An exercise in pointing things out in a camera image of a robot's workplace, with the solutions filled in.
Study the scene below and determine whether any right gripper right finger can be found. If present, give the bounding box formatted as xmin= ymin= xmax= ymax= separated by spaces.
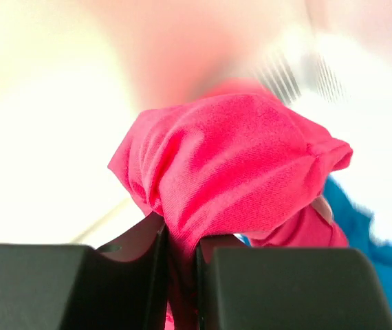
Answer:
xmin=196 ymin=235 xmax=392 ymax=330

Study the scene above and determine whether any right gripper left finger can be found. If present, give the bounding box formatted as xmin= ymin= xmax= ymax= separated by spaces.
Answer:
xmin=0 ymin=214 xmax=168 ymax=329

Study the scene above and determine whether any white plastic basket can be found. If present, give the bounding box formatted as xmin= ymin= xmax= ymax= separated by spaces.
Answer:
xmin=250 ymin=34 xmax=392 ymax=241

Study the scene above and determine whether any blue t-shirt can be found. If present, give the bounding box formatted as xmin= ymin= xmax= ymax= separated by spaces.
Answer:
xmin=236 ymin=176 xmax=392 ymax=311

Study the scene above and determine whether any pink t-shirt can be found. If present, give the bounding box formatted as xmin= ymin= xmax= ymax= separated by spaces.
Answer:
xmin=108 ymin=79 xmax=353 ymax=329

